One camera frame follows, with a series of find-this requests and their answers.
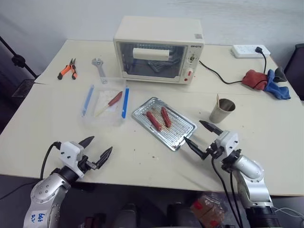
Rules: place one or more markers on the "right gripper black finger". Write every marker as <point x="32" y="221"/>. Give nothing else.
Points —
<point x="211" y="127"/>
<point x="196" y="147"/>

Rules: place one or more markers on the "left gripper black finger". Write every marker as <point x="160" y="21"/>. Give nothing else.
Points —
<point x="87" y="141"/>
<point x="105" y="156"/>

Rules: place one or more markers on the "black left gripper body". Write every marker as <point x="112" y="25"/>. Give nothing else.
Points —
<point x="88" y="164"/>

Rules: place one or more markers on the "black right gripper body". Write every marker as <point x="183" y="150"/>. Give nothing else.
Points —
<point x="213" y="150"/>

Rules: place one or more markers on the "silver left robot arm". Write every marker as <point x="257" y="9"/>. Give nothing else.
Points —
<point x="45" y="190"/>

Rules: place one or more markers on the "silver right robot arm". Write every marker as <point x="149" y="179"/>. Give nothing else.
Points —
<point x="254" y="180"/>

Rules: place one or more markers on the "grey metal cup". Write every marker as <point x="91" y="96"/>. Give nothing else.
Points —
<point x="221" y="112"/>

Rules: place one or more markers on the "silver metal baking tray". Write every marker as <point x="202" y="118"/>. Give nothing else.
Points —
<point x="175" y="137"/>

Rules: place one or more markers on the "clear plastic container blue clips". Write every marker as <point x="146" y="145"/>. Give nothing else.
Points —
<point x="104" y="118"/>

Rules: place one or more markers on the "red sausage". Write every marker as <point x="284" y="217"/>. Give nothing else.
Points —
<point x="154" y="121"/>
<point x="166" y="116"/>

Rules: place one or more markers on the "brown cardboard box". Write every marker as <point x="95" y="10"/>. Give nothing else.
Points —
<point x="207" y="210"/>

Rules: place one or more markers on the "red cloth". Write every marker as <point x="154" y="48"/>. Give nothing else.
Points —
<point x="251" y="79"/>

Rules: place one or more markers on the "dark rounded shape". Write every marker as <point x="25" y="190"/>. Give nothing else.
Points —
<point x="127" y="216"/>

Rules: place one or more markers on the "silver adjustable wrench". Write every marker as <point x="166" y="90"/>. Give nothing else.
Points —
<point x="99" y="67"/>

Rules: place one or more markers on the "blue cloth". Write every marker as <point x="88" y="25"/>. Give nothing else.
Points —
<point x="278" y="89"/>

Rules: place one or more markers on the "black floor mat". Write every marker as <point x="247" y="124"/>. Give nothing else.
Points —
<point x="22" y="88"/>

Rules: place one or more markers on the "white power strip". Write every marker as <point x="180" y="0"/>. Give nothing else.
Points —
<point x="247" y="51"/>

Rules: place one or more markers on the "dark grey cloth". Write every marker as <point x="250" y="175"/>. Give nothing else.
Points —
<point x="281" y="74"/>

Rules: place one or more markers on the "black chair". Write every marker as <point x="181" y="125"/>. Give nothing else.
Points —
<point x="295" y="71"/>

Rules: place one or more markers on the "black tripod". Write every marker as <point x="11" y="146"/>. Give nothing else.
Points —
<point x="17" y="60"/>

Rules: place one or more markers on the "cream toaster oven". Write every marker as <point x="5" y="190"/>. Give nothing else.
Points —
<point x="156" y="33"/>

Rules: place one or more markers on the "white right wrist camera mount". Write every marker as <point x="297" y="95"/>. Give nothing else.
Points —
<point x="228" y="141"/>

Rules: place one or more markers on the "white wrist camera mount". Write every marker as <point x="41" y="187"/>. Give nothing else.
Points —
<point x="228" y="141"/>
<point x="71" y="152"/>

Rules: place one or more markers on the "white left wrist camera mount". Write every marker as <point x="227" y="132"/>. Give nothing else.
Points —
<point x="71" y="152"/>

